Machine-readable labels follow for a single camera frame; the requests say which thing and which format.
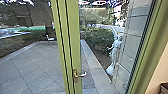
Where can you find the green framed glass door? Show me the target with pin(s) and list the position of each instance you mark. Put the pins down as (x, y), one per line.
(68, 43)

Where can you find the grey stone block pillar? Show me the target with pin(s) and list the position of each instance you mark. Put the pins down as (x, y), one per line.
(133, 43)

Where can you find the white garden statue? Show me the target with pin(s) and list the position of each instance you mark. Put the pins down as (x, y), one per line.
(115, 55)

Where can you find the outdoor green shrub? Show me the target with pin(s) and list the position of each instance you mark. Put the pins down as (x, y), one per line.
(13, 41)
(98, 36)

